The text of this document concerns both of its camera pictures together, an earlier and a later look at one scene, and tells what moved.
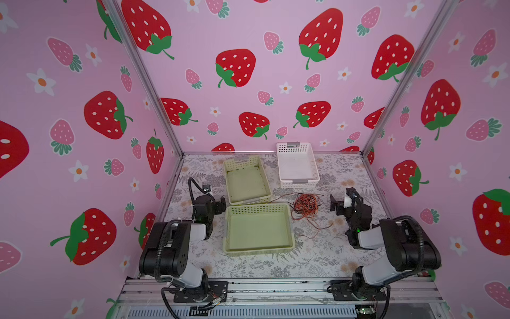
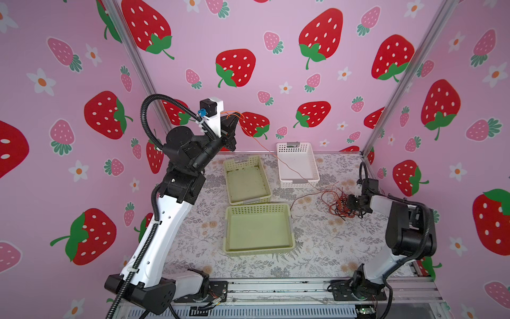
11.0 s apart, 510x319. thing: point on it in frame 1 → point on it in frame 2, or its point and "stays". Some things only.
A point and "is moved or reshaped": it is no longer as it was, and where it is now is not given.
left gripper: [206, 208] → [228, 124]
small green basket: [246, 181] stays
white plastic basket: [297, 167] stays
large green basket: [253, 228] stays
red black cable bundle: [304, 207] is moved or reshaped
